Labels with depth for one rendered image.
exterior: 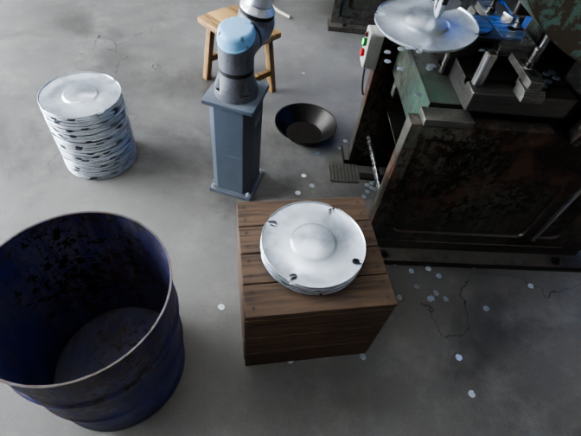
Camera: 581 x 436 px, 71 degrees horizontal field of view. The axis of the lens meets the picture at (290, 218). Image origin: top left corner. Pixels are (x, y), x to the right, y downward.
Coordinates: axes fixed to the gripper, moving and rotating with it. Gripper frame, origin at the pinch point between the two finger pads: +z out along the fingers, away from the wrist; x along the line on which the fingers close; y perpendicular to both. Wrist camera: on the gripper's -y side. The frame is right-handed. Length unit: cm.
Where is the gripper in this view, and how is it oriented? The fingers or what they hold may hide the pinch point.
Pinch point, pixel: (435, 13)
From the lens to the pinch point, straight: 134.7
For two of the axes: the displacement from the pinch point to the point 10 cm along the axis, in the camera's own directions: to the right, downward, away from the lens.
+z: -1.0, 6.3, 7.7
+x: -0.2, -7.8, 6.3
